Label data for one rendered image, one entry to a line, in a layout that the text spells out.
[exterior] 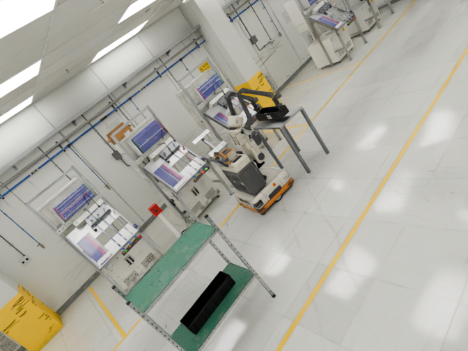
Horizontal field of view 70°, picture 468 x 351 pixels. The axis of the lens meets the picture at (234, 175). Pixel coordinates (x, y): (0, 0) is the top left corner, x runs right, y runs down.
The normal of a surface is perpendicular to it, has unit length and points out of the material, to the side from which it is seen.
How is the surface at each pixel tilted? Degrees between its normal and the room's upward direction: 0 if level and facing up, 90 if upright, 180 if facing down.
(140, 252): 90
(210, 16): 90
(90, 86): 90
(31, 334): 90
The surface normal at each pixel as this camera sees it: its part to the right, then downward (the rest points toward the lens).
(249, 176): 0.44, 0.11
